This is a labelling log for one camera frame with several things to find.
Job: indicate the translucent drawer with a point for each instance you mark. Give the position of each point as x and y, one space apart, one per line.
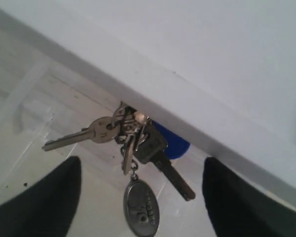
42 99

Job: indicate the white translucent plastic drawer cabinet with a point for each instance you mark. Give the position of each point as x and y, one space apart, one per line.
220 73

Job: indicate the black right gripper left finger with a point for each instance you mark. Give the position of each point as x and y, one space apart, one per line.
47 208

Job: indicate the keys with blue tag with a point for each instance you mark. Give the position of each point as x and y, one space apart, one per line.
141 143

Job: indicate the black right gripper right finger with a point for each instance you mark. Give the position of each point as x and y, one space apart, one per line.
237 209

